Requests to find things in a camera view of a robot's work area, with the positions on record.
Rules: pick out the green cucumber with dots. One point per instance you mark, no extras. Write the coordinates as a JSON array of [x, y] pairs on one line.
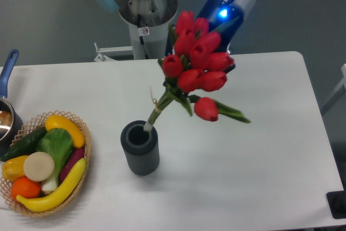
[[26, 145]]

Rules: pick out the yellow squash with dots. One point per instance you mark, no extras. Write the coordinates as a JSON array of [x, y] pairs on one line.
[[59, 121]]

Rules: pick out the black device at table edge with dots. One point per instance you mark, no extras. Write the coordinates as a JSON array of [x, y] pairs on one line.
[[336, 201]]

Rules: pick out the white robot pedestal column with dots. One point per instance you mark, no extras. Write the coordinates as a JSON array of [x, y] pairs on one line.
[[148, 22]]

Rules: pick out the white metal base frame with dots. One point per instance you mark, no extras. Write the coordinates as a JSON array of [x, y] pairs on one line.
[[113, 53]]

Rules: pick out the green bok choy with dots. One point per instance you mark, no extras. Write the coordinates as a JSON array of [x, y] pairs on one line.
[[57, 142]]

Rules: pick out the purple sweet potato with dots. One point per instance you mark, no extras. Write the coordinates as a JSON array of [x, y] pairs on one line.
[[74, 157]]

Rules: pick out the dark grey ribbed vase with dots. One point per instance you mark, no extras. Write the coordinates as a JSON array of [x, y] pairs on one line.
[[140, 147]]

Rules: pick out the beige round disc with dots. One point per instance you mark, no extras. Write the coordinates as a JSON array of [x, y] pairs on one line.
[[38, 166]]

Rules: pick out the white frame at right edge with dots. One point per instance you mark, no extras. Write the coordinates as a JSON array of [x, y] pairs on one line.
[[337, 92]]

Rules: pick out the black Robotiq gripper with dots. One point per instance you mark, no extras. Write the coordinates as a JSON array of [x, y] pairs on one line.
[[223, 17]]

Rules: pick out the blue handled saucepan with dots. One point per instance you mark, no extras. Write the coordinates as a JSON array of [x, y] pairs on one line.
[[11, 122]]

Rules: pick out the red tulip bouquet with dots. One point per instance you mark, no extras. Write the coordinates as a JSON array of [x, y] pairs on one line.
[[195, 64]]

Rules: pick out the orange fruit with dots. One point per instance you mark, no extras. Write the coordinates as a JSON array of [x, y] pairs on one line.
[[26, 188]]

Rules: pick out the yellow bell pepper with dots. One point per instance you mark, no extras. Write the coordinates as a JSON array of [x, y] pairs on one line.
[[13, 169]]

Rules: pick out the yellow banana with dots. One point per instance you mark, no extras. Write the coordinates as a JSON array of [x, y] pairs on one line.
[[57, 197]]

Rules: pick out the woven wicker basket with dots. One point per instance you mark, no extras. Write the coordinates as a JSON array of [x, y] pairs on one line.
[[27, 128]]

